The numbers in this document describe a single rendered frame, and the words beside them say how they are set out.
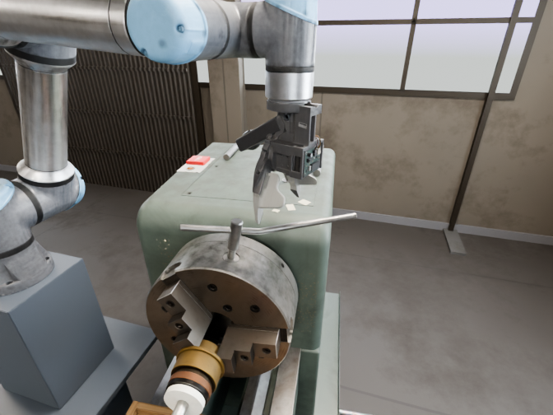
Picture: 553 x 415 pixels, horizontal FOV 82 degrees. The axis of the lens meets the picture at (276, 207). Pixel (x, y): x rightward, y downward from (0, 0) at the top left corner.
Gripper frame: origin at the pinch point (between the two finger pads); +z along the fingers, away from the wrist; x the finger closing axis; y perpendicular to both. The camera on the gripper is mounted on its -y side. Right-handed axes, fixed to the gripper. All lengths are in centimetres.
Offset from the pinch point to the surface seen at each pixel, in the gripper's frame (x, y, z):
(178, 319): -20.3, -7.3, 16.7
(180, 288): -16.7, -10.4, 13.5
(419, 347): 111, 29, 131
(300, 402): 8, 4, 69
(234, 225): -8.3, -3.4, 1.1
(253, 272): -7.2, -0.1, 11.0
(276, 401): -7.3, 5.9, 46.1
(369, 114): 236, -63, 26
